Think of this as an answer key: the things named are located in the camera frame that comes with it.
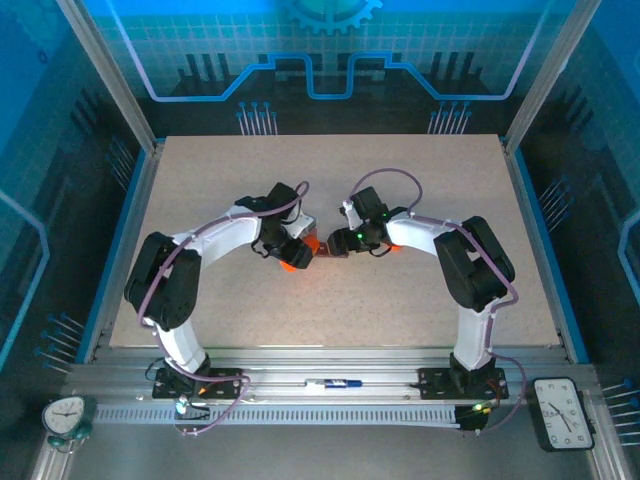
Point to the translucent orange pill bottle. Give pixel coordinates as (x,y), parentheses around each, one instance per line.
(287,266)

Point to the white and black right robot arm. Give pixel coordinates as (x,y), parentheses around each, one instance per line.
(415,232)

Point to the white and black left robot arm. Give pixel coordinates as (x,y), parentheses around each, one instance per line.
(220,235)

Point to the blue and white marker pen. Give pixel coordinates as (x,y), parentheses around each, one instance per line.
(335,384)

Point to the small LED connector board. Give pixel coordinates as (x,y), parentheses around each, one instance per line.
(187,410)
(472,417)

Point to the black rectangular clock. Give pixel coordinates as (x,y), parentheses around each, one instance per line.
(562,415)

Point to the round white green alarm clock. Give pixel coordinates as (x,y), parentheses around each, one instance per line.
(62,415)

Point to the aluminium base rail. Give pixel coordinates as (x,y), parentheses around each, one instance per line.
(280,365)

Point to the blue-edged aluminium side rail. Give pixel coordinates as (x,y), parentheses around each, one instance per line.
(144,180)
(520,180)

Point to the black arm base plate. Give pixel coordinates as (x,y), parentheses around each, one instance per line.
(225,382)
(435,385)

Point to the aluminium frame post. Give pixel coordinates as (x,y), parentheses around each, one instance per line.
(549,75)
(112,75)

